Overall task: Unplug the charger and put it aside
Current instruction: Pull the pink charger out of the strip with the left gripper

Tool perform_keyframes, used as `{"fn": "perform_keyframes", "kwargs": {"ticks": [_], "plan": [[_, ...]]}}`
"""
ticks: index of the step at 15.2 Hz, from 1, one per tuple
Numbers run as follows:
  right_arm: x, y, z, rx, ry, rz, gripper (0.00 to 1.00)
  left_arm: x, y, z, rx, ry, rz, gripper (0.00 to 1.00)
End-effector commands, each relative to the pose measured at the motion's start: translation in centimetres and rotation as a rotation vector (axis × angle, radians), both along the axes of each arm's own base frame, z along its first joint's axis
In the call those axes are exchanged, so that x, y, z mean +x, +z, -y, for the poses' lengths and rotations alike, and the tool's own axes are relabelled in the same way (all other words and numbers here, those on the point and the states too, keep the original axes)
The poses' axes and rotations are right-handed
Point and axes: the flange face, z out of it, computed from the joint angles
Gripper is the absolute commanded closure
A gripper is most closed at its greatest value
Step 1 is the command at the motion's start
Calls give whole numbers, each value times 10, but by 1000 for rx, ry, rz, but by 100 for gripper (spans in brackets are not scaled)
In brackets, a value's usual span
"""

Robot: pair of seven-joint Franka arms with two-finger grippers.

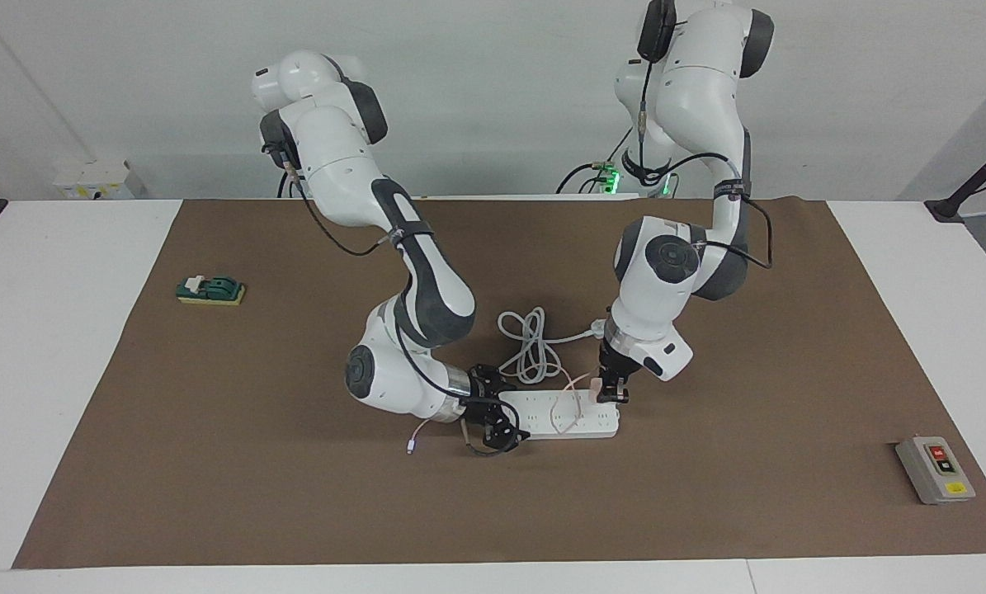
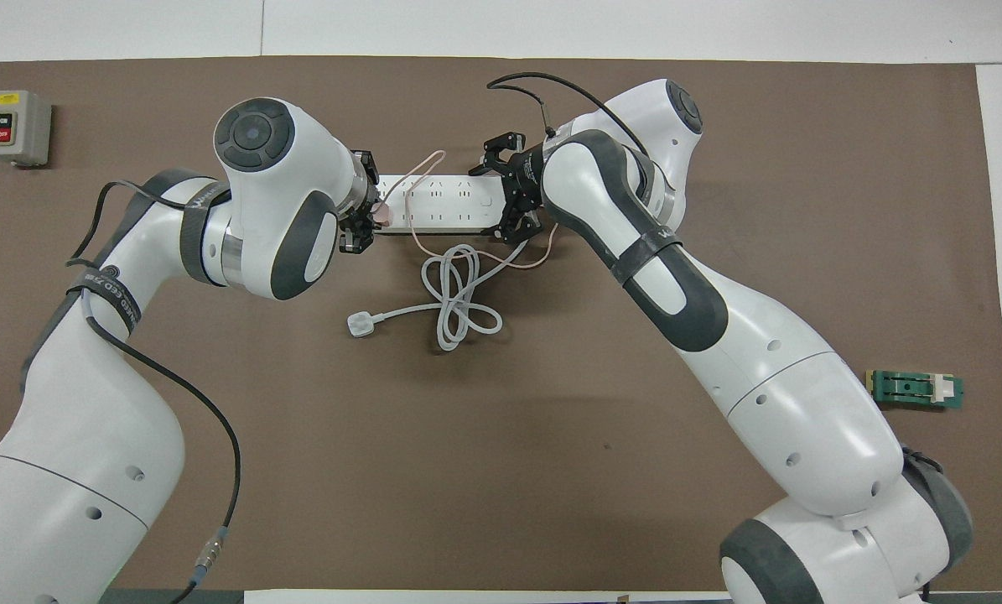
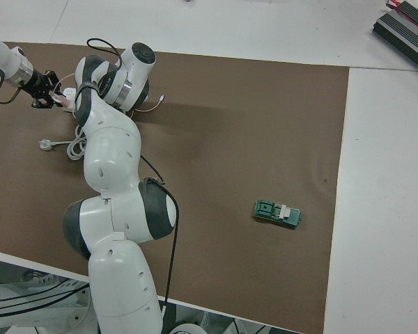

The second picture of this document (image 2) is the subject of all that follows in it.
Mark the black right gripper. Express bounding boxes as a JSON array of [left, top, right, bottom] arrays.
[[469, 131, 553, 247]]

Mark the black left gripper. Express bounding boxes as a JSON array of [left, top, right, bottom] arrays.
[[338, 150, 382, 255]]

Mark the white power strip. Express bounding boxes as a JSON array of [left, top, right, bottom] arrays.
[[374, 174, 511, 237]]

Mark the brown table mat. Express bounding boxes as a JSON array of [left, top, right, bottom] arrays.
[[0, 55, 1002, 593]]

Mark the green circuit board connector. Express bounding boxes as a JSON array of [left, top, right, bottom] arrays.
[[866, 369, 966, 413]]

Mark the pink charging cable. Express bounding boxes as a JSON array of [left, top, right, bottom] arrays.
[[380, 149, 562, 270]]

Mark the white power cord with plug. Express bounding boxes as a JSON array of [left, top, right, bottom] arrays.
[[346, 238, 532, 352]]

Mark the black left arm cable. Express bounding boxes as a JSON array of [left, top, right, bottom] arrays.
[[66, 179, 242, 604]]

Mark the grey on-off switch box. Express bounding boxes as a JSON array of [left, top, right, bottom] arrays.
[[0, 90, 54, 169]]

